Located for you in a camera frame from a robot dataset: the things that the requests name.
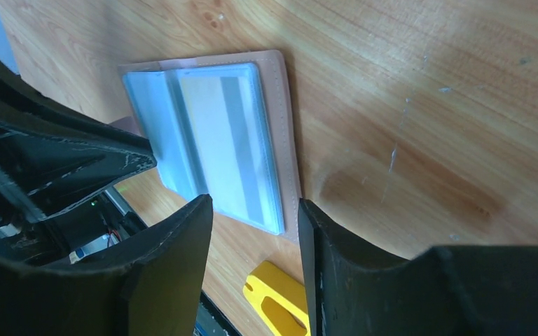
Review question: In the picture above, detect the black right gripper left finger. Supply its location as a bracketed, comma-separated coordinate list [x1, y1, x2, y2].
[0, 195, 213, 335]

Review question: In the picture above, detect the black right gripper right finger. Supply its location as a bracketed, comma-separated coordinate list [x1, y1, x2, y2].
[298, 199, 538, 335]

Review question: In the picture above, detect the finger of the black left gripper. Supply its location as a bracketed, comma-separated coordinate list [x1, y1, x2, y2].
[0, 61, 156, 223]

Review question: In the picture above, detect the pink leather card holder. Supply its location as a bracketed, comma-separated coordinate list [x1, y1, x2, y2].
[115, 50, 302, 242]

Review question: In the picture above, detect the yellow triangular toy block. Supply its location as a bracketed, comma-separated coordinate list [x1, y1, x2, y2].
[242, 261, 311, 336]

